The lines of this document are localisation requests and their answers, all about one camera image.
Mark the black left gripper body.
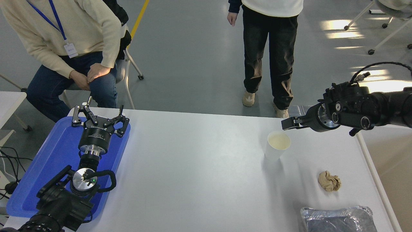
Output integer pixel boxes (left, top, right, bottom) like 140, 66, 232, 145
78, 118, 115, 150

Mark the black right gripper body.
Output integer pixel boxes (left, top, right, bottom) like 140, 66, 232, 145
304, 103, 330, 133

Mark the white paper cup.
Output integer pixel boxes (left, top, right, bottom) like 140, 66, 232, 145
265, 130, 292, 161

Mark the person's left hand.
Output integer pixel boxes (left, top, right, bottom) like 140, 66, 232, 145
87, 63, 111, 83

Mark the grey seat chair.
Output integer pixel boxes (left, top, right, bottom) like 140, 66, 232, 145
61, 24, 145, 110

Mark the blue plastic tray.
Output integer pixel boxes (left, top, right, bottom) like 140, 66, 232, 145
6, 116, 131, 223

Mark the crumpled tan paper ball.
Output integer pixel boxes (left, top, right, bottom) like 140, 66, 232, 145
318, 170, 342, 192

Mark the person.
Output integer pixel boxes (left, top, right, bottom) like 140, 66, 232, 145
0, 0, 122, 123
227, 0, 304, 119

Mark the white side table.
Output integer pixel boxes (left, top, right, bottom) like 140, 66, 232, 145
0, 91, 33, 132

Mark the large pale bin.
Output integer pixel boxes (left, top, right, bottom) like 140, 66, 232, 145
354, 124, 412, 232

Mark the silver foil tray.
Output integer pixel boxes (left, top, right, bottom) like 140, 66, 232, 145
300, 206, 378, 232

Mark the black jacket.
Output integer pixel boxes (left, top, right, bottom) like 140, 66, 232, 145
103, 0, 132, 60

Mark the white-legged wheeled chair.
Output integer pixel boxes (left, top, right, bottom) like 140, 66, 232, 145
344, 0, 412, 56

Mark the black cable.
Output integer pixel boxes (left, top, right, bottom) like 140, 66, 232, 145
0, 147, 33, 184

